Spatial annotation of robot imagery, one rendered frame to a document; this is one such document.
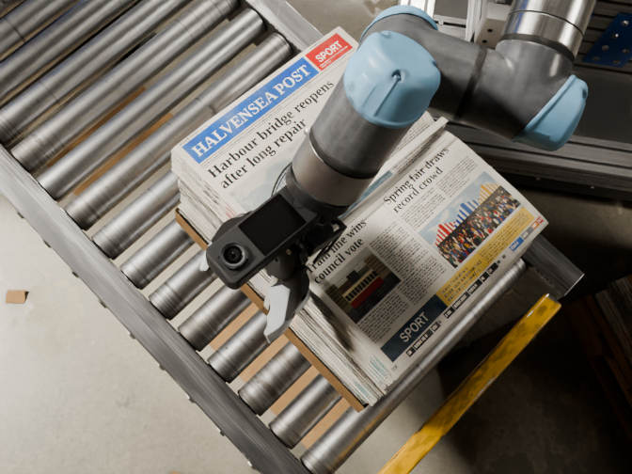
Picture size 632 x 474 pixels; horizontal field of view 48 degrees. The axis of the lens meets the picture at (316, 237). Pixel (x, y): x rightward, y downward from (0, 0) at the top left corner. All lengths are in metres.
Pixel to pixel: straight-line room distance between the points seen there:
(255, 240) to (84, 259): 0.49
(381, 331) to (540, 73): 0.32
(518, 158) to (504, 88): 1.16
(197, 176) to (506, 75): 0.36
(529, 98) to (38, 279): 1.53
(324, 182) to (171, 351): 0.49
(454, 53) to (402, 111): 0.12
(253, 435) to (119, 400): 0.88
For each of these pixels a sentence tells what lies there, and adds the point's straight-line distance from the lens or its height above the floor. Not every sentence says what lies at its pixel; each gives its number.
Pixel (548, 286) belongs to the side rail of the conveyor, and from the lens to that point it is 1.16.
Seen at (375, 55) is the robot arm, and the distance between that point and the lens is 0.60.
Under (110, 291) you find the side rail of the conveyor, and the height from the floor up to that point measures 0.80.
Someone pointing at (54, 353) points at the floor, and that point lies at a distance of 1.95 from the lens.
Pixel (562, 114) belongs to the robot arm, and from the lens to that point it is 0.71.
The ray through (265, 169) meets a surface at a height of 1.06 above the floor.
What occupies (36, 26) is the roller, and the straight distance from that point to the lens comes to 1.32.
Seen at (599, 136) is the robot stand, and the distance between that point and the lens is 1.97.
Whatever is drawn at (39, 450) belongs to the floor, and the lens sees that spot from 1.94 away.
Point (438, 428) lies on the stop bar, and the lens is 1.05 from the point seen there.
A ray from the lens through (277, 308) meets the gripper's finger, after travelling 0.76.
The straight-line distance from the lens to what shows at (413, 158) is 0.90.
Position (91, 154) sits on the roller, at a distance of 1.17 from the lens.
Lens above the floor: 1.85
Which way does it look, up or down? 73 degrees down
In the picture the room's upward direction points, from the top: 9 degrees clockwise
